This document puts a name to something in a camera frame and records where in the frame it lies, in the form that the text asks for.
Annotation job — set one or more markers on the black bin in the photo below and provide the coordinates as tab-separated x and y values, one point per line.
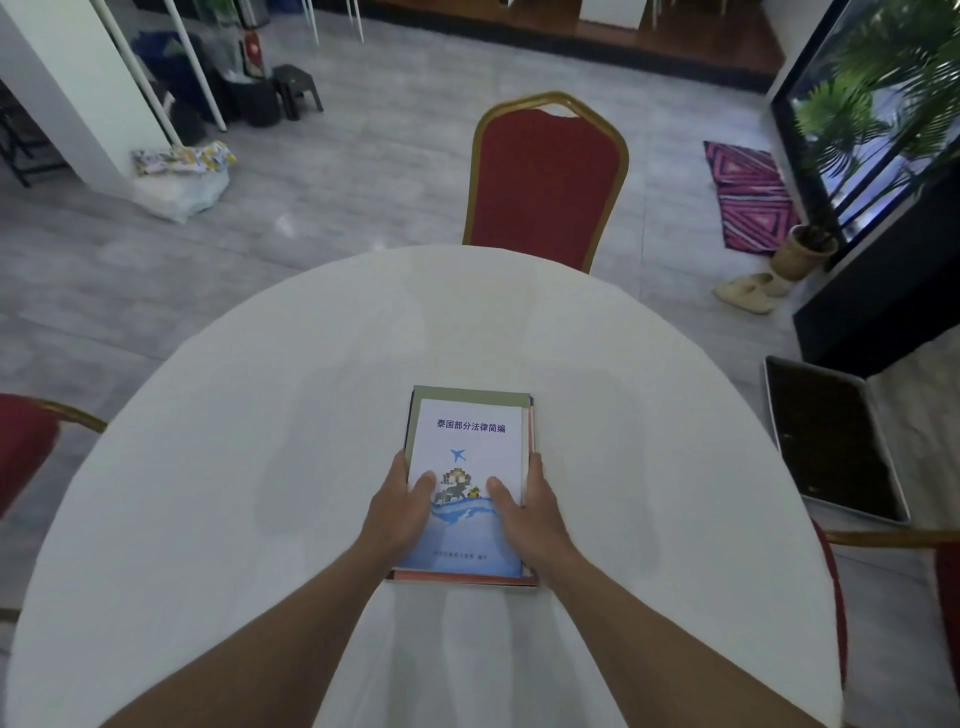
255	101

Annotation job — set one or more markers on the black framed glass door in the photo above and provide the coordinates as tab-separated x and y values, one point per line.
885	300

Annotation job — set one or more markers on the person's right hand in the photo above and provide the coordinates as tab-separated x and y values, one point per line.
538	525

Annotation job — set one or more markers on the wooden raised platform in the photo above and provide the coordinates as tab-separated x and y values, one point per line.
600	45

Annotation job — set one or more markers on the person's right thumb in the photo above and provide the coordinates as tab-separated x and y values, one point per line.
503	493

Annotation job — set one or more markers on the person's left hand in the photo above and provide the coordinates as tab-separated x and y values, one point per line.
394	514

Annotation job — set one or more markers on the black plastic stool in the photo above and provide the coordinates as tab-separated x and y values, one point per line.
296	86

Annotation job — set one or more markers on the red chair with gold frame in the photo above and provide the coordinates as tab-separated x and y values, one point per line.
22	446
547	180
949	600

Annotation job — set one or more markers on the person's right forearm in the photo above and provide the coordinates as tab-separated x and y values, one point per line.
645	652

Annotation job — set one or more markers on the green palm plant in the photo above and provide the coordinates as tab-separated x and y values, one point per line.
832	112

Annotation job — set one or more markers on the beige slipper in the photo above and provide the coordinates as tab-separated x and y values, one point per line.
761	283
742	300

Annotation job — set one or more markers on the white plastic bag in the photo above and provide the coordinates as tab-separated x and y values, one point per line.
176	196

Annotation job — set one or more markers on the dark metal-framed tray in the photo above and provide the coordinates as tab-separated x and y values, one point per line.
832	439

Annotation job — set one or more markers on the person's left forearm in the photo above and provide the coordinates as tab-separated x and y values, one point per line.
292	645

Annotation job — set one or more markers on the woven plant pot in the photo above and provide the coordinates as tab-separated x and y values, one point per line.
799	259

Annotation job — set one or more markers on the white metal pole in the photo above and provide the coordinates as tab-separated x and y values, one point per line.
196	67
139	75

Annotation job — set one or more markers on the white and blue booklet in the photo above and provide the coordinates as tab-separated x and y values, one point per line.
469	439

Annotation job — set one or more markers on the dark blue bag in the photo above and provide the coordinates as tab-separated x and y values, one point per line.
176	67

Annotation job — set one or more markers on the person's left thumb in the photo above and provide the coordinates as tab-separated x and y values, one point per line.
424	487

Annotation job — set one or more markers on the white tablecloth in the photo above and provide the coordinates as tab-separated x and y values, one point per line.
225	487

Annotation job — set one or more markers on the yellow patterned cloth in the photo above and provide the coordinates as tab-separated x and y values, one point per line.
184	157

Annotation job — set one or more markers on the pink striped floor mat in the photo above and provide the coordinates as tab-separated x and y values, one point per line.
750	195

